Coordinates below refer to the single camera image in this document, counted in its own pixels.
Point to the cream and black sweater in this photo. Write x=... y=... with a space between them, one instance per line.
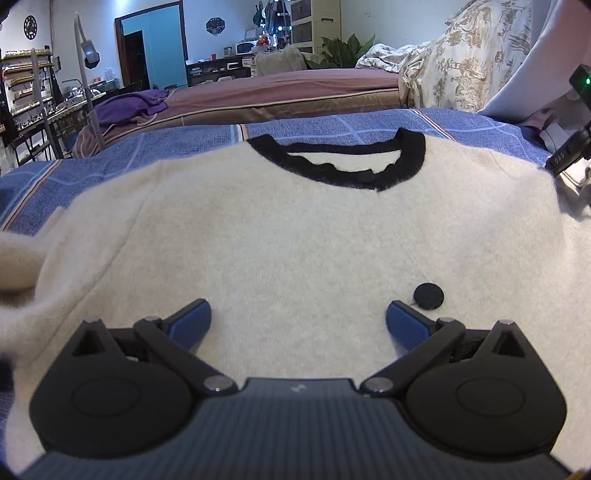
x=295 y=240

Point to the green potted plant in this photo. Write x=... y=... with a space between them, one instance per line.
x=344 y=50

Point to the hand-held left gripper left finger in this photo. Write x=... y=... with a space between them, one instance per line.
x=194 y=321

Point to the beige floral quilt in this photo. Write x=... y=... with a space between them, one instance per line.
x=471 y=60

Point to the white microwave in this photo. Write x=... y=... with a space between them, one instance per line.
x=246 y=47

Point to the beige cloth covered chair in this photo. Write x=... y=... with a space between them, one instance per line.
x=281 y=60

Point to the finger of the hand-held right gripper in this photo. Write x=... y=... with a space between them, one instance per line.
x=570 y=150

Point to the dark dining table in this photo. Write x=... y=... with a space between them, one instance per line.
x=69 y=106

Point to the purple blanket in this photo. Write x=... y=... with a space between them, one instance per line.
x=124 y=108

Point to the dark cluttered desk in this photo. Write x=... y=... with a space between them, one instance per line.
x=207 y=71

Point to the cream drawer cabinet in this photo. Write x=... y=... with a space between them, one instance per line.
x=323 y=27

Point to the vanity mirror with lights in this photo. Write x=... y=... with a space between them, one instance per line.
x=272 y=23

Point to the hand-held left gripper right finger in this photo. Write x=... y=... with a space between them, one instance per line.
x=406 y=323

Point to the round black wall clock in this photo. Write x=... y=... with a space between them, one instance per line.
x=30 y=26

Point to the crumpled white floral sheet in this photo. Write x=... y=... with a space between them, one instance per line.
x=383 y=57

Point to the octagonal dark wall decor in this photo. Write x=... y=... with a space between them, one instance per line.
x=215 y=26

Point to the brown bed cover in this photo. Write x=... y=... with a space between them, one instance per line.
x=277 y=92

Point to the blue door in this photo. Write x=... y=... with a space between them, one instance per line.
x=161 y=46

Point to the wall shelves with small bottles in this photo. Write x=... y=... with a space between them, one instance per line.
x=23 y=78

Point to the blue plaid bed sheet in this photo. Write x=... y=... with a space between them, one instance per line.
x=138 y=147

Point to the white pole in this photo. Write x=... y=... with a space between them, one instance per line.
x=40 y=87

